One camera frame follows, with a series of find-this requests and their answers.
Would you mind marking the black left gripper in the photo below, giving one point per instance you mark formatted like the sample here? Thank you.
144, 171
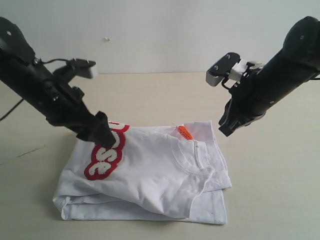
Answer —
70, 111

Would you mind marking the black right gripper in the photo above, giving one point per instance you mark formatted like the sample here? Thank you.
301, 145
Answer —
250, 99

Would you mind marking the white t-shirt red lettering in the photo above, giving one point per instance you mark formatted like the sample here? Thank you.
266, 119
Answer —
148, 174

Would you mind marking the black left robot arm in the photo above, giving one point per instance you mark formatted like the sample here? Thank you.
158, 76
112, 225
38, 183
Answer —
23, 72

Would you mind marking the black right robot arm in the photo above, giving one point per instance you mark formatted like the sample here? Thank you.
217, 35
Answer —
299, 59

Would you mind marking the orange clothing tag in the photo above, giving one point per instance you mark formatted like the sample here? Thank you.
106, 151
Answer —
180, 131

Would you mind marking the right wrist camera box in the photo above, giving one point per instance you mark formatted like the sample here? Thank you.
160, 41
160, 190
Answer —
220, 70

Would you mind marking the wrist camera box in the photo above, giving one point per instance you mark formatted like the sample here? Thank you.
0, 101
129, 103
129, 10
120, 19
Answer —
220, 70
84, 68

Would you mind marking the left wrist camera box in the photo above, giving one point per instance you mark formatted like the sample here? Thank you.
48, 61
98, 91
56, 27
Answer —
84, 68

